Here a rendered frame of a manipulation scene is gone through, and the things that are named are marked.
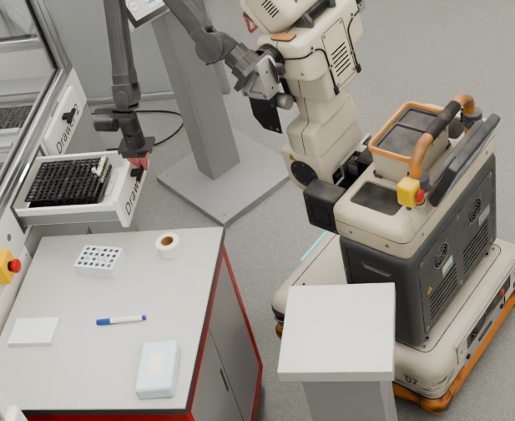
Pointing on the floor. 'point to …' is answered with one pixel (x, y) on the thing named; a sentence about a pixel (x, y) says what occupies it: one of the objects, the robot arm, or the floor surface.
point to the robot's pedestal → (341, 350)
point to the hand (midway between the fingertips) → (143, 167)
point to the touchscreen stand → (212, 137)
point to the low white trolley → (132, 333)
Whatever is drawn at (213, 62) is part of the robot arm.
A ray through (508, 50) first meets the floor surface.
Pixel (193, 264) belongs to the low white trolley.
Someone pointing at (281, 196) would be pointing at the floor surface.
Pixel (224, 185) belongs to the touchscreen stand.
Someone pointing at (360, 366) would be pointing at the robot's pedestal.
